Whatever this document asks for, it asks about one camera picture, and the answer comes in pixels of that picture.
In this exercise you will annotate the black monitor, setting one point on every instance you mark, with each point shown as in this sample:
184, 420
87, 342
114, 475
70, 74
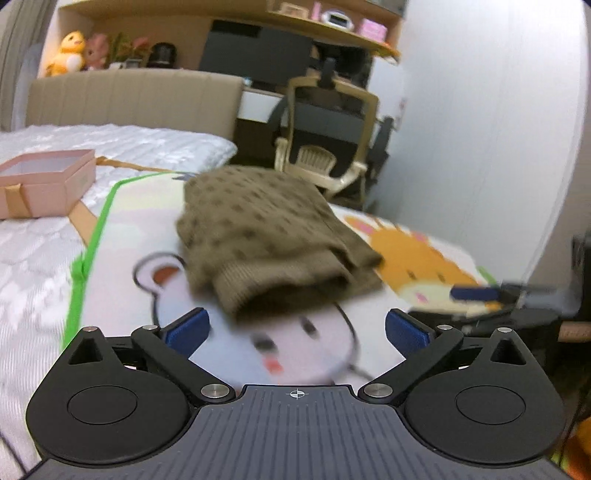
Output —
258, 55

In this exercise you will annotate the pink plush toy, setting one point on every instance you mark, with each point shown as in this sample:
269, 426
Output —
97, 50

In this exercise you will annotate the wooden wall shelf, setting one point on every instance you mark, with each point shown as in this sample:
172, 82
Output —
231, 14

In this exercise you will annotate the orange cloth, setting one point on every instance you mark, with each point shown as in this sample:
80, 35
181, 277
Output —
577, 457

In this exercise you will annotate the potted flower plant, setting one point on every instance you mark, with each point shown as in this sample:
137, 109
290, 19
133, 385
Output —
131, 48

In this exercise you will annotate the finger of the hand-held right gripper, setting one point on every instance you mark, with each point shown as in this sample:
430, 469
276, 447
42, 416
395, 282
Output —
475, 293
482, 319

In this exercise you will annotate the small photo frame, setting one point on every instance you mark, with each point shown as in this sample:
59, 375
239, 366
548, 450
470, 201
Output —
294, 10

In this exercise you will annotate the brown polka-dot knit sweater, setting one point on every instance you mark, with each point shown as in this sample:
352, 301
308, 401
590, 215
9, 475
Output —
258, 221

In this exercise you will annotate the yellow plush toy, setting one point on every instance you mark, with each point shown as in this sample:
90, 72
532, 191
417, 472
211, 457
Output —
68, 54

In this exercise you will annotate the beige padded headboard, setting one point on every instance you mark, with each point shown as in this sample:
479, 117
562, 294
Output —
138, 99

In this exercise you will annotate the white oval clock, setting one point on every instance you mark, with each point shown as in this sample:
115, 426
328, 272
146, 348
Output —
338, 19

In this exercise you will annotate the colourful printed blanket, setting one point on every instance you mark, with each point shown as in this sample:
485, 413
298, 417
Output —
138, 230

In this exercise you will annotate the grey curtain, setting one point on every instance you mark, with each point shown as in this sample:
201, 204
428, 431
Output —
23, 64

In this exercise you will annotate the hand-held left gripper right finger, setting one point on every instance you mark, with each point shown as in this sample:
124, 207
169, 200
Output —
408, 334

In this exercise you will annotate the pink bottle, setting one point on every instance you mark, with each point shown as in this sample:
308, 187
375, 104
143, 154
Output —
316, 11

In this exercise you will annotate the black round speaker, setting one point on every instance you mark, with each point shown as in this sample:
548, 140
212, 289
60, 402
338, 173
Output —
162, 55

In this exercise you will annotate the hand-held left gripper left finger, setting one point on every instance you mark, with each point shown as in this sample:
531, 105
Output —
187, 332

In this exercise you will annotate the beige and black office chair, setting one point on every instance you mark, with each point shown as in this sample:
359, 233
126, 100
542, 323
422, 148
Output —
323, 120

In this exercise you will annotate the white desk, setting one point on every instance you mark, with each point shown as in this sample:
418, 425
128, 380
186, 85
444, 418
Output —
254, 106

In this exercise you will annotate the white quilted bed cover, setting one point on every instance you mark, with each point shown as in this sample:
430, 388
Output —
138, 147

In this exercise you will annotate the white wardrobe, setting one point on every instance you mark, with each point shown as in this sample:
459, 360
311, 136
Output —
485, 138

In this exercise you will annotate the pink gift box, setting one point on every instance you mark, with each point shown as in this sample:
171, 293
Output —
46, 184

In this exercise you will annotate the small pink box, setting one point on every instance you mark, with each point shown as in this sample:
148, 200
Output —
372, 28

